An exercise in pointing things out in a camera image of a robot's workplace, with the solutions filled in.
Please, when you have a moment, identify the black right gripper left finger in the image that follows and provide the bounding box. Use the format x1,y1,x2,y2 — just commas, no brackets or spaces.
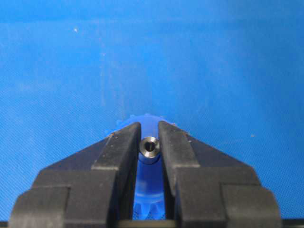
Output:
9,122,141,228

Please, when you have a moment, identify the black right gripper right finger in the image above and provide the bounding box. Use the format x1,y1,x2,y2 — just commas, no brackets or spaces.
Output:
158,121,282,228

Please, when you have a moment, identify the blue work mat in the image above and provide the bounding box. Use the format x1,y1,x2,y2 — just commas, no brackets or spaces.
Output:
0,0,304,220

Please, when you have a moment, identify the silver metal shaft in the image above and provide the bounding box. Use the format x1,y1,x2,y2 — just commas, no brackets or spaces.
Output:
139,136,160,165

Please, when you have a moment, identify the small blue plastic gear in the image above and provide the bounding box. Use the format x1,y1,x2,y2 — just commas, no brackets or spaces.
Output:
116,114,167,221

